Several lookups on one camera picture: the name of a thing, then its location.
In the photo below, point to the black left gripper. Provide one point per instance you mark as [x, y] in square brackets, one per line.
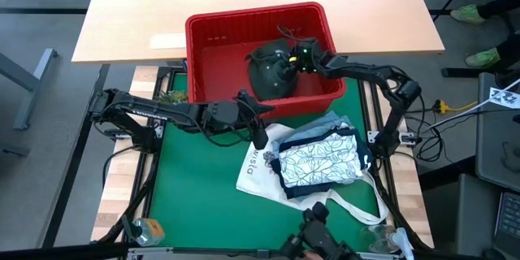
[225, 115]

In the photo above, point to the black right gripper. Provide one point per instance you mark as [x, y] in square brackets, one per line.
[306, 57]

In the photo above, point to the dark green garment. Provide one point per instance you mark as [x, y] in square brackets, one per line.
[268, 77]

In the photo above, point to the light blue denim jeans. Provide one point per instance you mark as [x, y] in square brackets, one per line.
[308, 130]

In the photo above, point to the small white cloth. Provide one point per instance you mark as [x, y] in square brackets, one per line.
[321, 162]

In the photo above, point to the navy garment with white tag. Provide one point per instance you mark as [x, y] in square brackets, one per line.
[300, 191]

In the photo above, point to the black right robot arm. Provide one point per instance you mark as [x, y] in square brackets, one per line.
[365, 71]

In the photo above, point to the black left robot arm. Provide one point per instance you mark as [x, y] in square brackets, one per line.
[150, 111]

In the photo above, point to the red plastic laundry basket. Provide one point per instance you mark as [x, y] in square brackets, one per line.
[219, 77]

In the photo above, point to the white printed tote bag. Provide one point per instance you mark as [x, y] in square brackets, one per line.
[256, 170]

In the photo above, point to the small succulent plant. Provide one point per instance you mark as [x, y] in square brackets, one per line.
[172, 96]

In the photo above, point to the green table mat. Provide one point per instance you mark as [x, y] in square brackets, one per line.
[195, 203]

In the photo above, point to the white paper strip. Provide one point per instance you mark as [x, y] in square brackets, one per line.
[168, 41]

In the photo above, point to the white power strip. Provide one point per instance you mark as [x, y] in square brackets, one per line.
[409, 139]

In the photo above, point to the person's hand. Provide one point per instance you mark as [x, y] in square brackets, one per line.
[313, 256]

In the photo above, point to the light wooden desk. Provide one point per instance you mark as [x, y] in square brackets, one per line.
[162, 0]

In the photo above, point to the person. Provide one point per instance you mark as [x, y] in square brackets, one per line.
[467, 14]

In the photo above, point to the clear glass cup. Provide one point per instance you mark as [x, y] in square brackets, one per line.
[400, 240]

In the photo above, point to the white patterned marker tag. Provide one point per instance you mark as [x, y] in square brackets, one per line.
[503, 98]

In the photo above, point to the grey cabinet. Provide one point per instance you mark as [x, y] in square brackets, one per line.
[495, 150]

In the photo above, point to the grey box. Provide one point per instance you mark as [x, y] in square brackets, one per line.
[475, 211]

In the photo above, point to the grey desk leg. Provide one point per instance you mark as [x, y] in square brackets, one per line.
[30, 85]

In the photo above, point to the black horizontal bar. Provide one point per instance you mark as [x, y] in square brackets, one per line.
[61, 251]

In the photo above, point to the dark keyboard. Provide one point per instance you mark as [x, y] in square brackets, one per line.
[510, 219]

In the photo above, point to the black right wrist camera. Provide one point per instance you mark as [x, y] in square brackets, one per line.
[291, 67]

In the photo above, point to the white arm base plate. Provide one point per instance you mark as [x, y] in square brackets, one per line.
[371, 137]

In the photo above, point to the black handheld camera rig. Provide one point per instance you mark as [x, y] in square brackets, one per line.
[321, 235]

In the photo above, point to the black desk frame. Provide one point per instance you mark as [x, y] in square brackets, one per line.
[463, 12]

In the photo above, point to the black floor rail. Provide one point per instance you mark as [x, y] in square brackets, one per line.
[77, 154]

